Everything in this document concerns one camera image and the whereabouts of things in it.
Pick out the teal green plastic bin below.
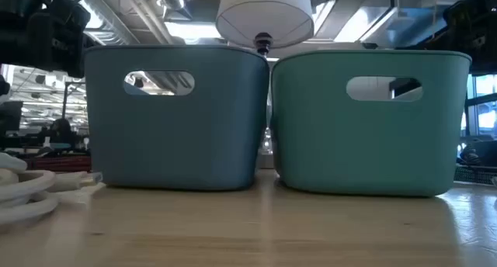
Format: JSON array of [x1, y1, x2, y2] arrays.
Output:
[[270, 49, 473, 198]]

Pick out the white shade silver table lamp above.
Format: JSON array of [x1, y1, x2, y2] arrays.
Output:
[[215, 0, 315, 170]]

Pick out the black background monitor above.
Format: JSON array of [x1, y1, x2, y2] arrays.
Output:
[[0, 99, 23, 133]]

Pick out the person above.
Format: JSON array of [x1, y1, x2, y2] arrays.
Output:
[[38, 117, 81, 151]]

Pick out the silver ceiling duct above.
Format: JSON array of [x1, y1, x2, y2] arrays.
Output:
[[57, 0, 140, 46]]

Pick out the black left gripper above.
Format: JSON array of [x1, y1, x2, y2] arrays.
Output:
[[23, 0, 93, 78]]

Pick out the thick white cable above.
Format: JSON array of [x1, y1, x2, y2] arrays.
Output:
[[0, 152, 104, 227]]

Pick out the blue plastic bin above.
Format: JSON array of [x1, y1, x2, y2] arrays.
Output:
[[83, 44, 271, 192]]

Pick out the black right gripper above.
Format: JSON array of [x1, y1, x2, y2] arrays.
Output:
[[425, 0, 497, 76]]

